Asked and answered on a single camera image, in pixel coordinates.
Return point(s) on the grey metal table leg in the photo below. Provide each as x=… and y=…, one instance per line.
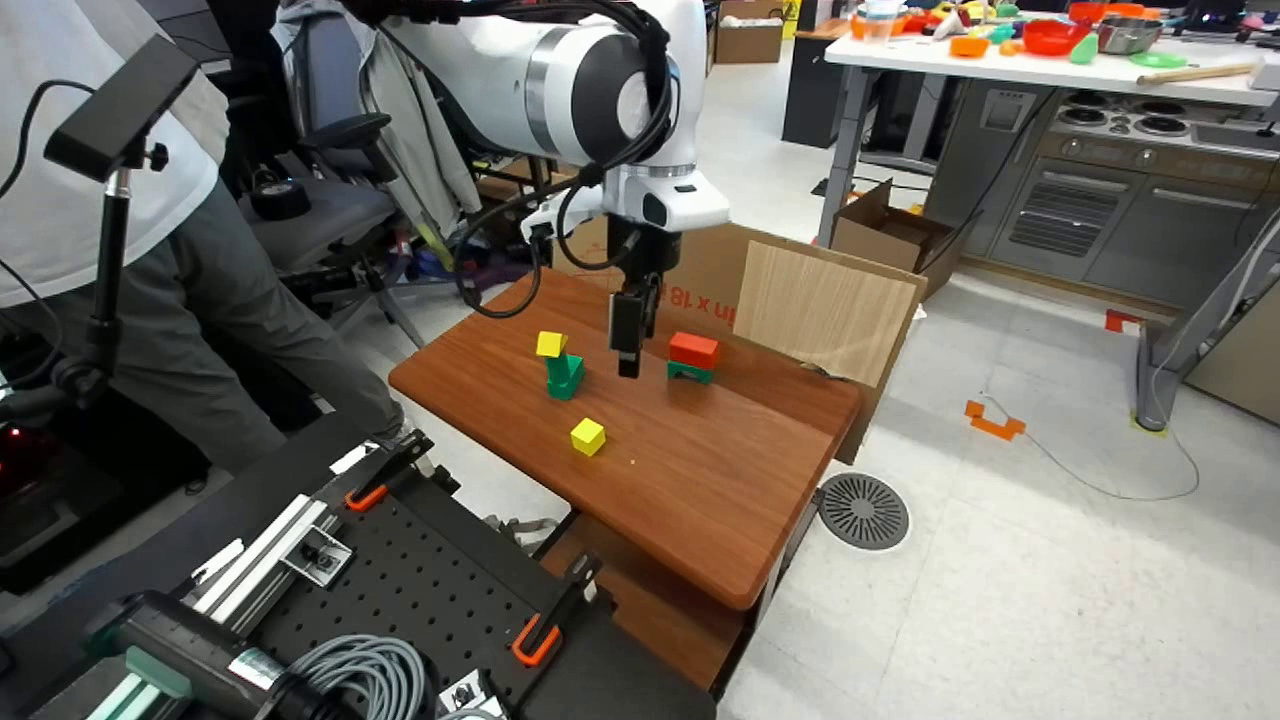
x=1203, y=332

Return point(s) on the red floor marker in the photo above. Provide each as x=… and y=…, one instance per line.
x=1123, y=323

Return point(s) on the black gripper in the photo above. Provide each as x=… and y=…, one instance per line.
x=643, y=256

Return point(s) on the white table with toys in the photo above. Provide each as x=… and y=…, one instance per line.
x=1041, y=64

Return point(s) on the open brown cardboard box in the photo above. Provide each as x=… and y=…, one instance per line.
x=886, y=232

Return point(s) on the red bowl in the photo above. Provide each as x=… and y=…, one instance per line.
x=1051, y=39

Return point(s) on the black camera on stand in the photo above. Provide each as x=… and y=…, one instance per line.
x=114, y=120

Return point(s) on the orange bowl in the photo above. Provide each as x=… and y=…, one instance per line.
x=969, y=44

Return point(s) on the yellow cube block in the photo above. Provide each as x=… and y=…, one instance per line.
x=590, y=437

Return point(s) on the closed cardboard box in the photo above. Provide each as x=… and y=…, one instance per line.
x=745, y=41

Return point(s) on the person in white shirt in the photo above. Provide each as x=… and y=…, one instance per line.
x=160, y=266

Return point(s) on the round metal floor drain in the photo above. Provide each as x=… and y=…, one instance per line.
x=860, y=515

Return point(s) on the pale cardboard sheet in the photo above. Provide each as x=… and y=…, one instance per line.
x=826, y=305

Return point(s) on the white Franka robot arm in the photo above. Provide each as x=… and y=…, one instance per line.
x=532, y=81

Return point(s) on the orange floor bracket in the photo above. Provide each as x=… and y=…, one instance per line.
x=994, y=420

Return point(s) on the small green block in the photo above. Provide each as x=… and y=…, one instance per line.
x=690, y=375

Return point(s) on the orange rectangular block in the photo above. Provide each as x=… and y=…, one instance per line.
x=695, y=348

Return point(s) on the wooden rolling pin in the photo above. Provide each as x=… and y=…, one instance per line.
x=1197, y=74

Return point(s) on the dark office chair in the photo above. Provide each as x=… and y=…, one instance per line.
x=333, y=144

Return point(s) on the aluminium rail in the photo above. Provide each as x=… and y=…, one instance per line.
x=267, y=563

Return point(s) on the grey toy kitchen cabinet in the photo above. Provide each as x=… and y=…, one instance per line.
x=1106, y=212

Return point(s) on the green L-shaped block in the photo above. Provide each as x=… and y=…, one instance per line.
x=565, y=377

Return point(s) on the teal and black device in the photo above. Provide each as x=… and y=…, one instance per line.
x=172, y=662

